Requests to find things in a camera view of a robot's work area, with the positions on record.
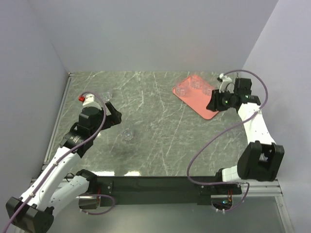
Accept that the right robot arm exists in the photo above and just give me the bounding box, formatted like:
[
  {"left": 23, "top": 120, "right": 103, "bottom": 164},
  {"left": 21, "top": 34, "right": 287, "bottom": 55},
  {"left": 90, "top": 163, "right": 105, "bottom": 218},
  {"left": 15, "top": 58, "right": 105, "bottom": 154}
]
[{"left": 207, "top": 76, "right": 285, "bottom": 194}]

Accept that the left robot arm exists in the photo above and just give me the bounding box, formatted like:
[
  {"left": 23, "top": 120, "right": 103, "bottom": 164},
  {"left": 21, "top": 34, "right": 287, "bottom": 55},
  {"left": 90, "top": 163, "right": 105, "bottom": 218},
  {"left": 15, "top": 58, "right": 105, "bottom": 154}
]
[{"left": 5, "top": 101, "right": 122, "bottom": 233}]

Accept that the pink plastic tray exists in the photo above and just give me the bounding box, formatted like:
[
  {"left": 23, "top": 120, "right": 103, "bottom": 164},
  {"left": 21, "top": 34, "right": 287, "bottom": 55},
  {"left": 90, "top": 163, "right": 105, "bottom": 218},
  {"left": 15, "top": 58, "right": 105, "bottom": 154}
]
[{"left": 172, "top": 74, "right": 218, "bottom": 120}]

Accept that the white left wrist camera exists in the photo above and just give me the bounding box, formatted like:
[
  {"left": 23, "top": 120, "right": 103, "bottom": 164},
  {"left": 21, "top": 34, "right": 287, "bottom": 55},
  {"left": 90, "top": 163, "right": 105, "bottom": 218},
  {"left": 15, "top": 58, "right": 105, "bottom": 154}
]
[{"left": 78, "top": 94, "right": 101, "bottom": 109}]

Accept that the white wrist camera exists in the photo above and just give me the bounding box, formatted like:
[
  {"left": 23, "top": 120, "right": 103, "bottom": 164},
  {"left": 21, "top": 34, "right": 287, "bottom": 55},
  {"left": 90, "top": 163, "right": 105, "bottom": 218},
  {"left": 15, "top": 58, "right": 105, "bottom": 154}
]
[
  {"left": 217, "top": 73, "right": 232, "bottom": 93},
  {"left": 78, "top": 94, "right": 101, "bottom": 109}
]

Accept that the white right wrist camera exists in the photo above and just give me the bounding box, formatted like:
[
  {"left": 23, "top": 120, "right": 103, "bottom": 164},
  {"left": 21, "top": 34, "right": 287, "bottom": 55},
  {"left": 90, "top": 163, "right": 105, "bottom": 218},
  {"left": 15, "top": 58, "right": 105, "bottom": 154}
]
[{"left": 217, "top": 73, "right": 232, "bottom": 93}]

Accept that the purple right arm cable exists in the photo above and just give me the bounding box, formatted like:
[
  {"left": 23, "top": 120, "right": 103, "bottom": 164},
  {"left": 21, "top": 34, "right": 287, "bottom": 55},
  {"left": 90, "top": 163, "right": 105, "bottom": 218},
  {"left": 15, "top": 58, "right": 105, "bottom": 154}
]
[{"left": 187, "top": 69, "right": 269, "bottom": 213}]

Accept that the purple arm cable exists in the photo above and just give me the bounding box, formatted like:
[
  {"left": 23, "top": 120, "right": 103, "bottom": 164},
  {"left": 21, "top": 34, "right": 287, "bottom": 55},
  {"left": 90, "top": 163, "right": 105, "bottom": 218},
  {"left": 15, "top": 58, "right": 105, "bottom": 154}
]
[
  {"left": 187, "top": 69, "right": 269, "bottom": 213},
  {"left": 0, "top": 91, "right": 116, "bottom": 233}
]

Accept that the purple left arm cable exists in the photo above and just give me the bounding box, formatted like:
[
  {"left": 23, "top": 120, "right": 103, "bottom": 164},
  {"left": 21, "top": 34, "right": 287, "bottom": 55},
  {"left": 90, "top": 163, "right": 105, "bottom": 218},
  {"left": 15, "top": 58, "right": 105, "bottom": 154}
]
[{"left": 0, "top": 91, "right": 116, "bottom": 233}]

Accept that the aluminium rail frame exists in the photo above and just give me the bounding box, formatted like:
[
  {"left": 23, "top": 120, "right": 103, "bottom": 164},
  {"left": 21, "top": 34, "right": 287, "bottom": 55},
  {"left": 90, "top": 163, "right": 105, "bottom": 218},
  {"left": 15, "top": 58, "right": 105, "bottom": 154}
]
[{"left": 21, "top": 71, "right": 69, "bottom": 193}]

